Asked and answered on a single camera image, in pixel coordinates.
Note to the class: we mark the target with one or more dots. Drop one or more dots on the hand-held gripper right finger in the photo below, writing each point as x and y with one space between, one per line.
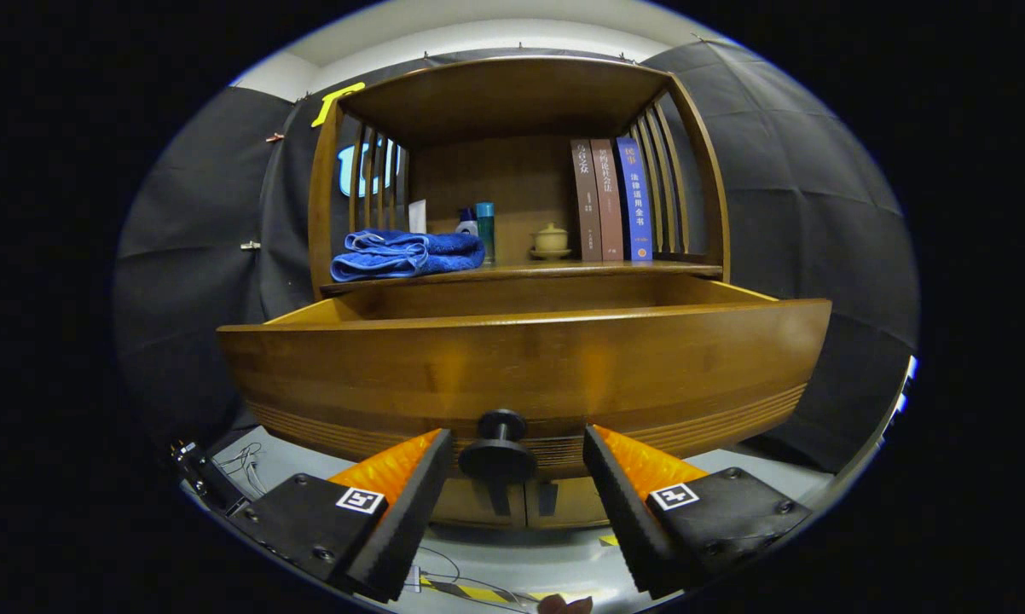
628 520

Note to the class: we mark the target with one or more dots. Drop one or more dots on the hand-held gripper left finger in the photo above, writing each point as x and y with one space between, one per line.
410 520

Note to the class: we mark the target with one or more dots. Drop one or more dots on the wooden drawer with black knob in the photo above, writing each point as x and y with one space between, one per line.
521 367

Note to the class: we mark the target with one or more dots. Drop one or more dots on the wooden cabinet door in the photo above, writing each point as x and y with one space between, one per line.
579 505
466 510

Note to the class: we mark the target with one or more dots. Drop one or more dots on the wooden countertop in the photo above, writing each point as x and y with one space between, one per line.
564 271

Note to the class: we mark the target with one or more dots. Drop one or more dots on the brown wooden cabinet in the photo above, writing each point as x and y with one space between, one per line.
495 179

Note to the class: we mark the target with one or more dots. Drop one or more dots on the yellow black floor tape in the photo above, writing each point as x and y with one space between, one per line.
478 592

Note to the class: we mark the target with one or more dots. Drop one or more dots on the black device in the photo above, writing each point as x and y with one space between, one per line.
210 482

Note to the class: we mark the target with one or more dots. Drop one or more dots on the folded blue towel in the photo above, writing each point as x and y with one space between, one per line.
410 256

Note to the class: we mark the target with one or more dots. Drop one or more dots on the beige lidded teacup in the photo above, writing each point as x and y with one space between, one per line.
551 240

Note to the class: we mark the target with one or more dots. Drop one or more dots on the teal bottle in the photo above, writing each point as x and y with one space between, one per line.
485 230

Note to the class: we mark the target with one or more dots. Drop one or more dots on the white bottle with blue cap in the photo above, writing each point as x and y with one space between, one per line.
468 226

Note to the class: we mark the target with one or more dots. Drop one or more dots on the white tube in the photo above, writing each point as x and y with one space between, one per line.
418 217

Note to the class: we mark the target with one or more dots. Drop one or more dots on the blue book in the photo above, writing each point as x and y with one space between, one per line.
636 205

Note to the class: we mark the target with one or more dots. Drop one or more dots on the reddish brown book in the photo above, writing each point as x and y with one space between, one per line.
608 205

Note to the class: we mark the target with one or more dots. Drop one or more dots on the dark brown book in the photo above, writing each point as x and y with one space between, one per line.
587 205

